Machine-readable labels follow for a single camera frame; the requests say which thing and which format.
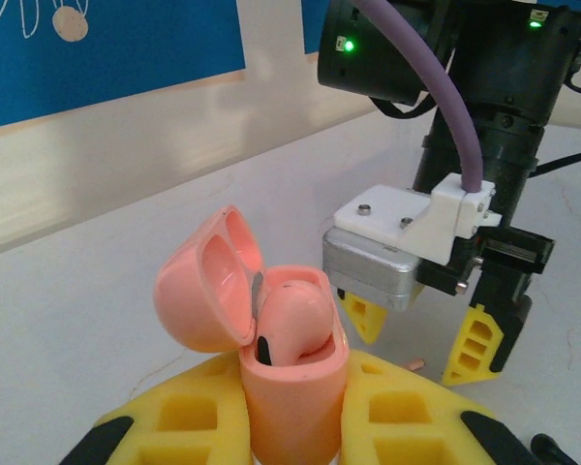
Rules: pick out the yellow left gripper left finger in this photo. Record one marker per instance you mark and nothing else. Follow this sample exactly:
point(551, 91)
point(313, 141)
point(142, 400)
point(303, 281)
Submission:
point(174, 426)

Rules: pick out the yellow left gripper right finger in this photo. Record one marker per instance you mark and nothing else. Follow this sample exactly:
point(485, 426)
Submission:
point(406, 426)

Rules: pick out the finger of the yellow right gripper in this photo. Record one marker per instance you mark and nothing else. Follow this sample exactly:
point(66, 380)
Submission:
point(479, 344)
point(365, 319)

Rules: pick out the pink earbud charging case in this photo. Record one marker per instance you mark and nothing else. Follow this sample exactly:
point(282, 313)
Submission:
point(290, 402)

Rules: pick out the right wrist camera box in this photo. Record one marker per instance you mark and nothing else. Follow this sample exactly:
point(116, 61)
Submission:
point(368, 261)

